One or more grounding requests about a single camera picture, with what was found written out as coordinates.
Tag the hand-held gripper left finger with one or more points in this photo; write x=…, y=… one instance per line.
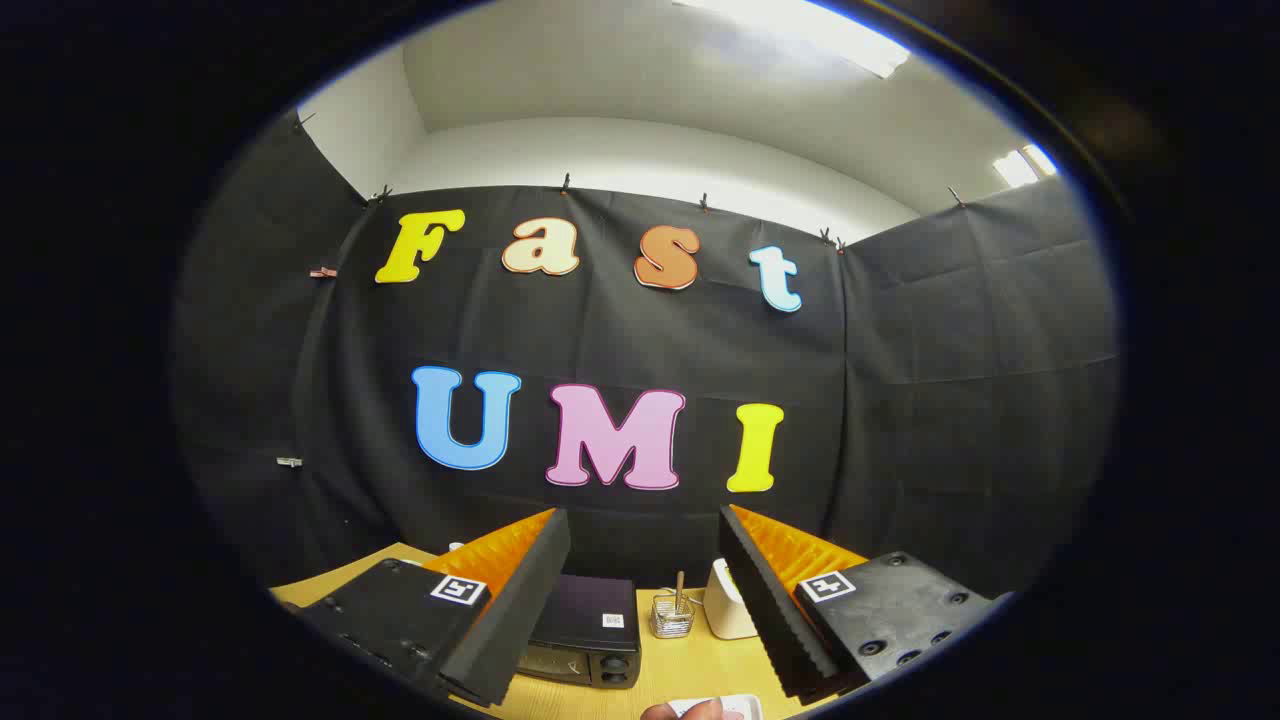
x=520, y=610

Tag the small ceiling light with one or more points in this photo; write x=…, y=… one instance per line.
x=1020, y=165

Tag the white square plate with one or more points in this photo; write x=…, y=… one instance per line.
x=740, y=705

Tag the wooden stick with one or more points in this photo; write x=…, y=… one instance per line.
x=680, y=588

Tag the white toaster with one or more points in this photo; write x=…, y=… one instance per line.
x=725, y=605

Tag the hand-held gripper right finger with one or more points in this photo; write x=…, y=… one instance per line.
x=765, y=610

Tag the black toaster oven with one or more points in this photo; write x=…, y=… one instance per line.
x=590, y=610

